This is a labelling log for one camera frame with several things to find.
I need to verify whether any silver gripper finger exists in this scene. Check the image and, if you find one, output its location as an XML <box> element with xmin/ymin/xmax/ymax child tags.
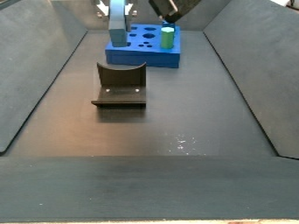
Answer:
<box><xmin>97</xmin><ymin>0</ymin><xmax>110</xmax><ymax>17</ymax></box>
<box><xmin>126</xmin><ymin>0</ymin><xmax>137</xmax><ymax>32</ymax></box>

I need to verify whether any light blue rectangular block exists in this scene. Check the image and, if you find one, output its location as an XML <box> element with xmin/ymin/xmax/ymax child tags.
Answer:
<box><xmin>109</xmin><ymin>0</ymin><xmax>127</xmax><ymax>47</ymax></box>

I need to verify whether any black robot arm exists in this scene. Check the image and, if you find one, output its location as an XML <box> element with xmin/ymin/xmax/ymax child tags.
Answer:
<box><xmin>93</xmin><ymin>0</ymin><xmax>202</xmax><ymax>32</ymax></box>

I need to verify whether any blue shape sorting board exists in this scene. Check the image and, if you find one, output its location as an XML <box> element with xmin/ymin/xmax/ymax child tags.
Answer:
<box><xmin>106</xmin><ymin>24</ymin><xmax>182</xmax><ymax>68</ymax></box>

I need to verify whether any black curved fixture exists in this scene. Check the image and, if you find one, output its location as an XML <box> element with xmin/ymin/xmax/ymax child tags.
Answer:
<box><xmin>91</xmin><ymin>64</ymin><xmax>146</xmax><ymax>108</ymax></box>

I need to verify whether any dark blue star peg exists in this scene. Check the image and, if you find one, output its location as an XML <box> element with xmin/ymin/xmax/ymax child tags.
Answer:
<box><xmin>163</xmin><ymin>20</ymin><xmax>175</xmax><ymax>30</ymax></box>

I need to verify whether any green hexagonal prism peg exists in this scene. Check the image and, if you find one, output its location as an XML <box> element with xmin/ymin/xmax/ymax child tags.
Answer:
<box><xmin>162</xmin><ymin>27</ymin><xmax>174</xmax><ymax>49</ymax></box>

